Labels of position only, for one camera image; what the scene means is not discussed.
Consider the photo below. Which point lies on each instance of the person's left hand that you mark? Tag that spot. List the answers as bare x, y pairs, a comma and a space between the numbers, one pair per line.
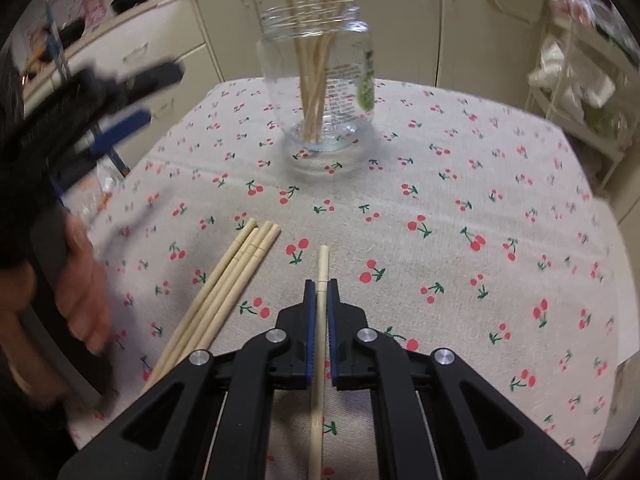
85, 280

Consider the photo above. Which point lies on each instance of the cherry print tablecloth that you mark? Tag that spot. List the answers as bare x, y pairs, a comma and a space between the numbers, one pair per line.
450, 260

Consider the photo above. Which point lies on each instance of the clear plastic snack bag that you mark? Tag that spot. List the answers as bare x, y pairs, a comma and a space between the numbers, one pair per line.
100, 190

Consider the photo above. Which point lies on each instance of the person's left forearm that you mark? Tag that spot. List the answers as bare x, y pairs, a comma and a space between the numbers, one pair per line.
35, 380

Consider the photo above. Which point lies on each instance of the white rolling cart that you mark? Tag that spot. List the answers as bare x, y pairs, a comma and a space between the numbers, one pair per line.
570, 125

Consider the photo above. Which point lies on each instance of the white plastic bag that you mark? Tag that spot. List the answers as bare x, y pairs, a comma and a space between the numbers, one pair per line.
570, 80

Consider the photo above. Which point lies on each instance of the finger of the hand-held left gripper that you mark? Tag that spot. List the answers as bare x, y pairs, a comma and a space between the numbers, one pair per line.
122, 127
150, 75

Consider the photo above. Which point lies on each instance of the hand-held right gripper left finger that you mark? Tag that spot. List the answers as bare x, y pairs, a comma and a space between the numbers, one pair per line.
311, 340

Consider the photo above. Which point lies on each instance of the cream door base cabinet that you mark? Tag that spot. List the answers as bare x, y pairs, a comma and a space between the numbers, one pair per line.
410, 20

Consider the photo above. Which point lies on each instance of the clear glass jar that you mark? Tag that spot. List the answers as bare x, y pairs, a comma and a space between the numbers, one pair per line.
280, 60

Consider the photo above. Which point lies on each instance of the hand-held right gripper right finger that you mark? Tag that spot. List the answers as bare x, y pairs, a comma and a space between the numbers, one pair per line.
332, 345

